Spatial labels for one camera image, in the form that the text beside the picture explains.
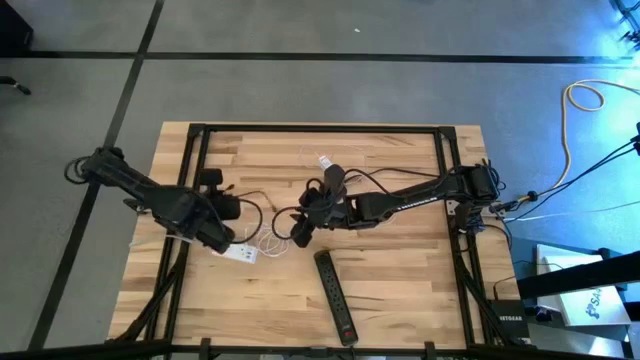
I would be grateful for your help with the black network switch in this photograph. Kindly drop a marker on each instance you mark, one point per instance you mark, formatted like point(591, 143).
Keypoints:
point(510, 320)

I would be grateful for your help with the black cabinet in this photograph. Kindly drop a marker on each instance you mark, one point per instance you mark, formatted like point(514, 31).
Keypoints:
point(12, 30)

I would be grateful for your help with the white box with blue logo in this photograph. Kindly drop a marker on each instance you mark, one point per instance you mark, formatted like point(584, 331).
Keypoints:
point(585, 305)

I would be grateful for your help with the grey metal plate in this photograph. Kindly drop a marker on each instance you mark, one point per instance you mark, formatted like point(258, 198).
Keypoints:
point(565, 342)

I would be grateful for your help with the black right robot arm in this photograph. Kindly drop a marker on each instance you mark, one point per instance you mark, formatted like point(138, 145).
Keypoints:
point(415, 192)

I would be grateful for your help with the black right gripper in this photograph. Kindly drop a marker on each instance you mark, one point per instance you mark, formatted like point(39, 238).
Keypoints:
point(330, 212)

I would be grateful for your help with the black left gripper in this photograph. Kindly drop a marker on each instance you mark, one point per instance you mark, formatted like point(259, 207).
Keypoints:
point(227, 206)

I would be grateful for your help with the black tower power strip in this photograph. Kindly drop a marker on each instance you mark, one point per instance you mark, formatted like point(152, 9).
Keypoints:
point(335, 175)

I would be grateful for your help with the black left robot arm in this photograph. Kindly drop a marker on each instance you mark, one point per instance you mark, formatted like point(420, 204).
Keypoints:
point(150, 192)

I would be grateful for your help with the black metal table frame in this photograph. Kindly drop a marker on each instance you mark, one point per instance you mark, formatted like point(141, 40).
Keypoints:
point(320, 128)

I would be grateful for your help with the black metal beam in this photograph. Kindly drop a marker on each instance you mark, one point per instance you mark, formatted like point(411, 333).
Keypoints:
point(575, 277)

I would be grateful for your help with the white USB charger cube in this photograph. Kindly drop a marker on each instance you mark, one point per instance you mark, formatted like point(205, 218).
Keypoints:
point(324, 162)

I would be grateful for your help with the black chair leg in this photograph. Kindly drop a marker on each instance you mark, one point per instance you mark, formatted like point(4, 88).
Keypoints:
point(15, 85)

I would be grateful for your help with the white power strip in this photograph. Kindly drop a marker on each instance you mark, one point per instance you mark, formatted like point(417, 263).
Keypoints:
point(242, 254)

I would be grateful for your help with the long black power strip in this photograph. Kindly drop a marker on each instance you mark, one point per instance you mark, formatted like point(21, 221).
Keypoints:
point(336, 300)

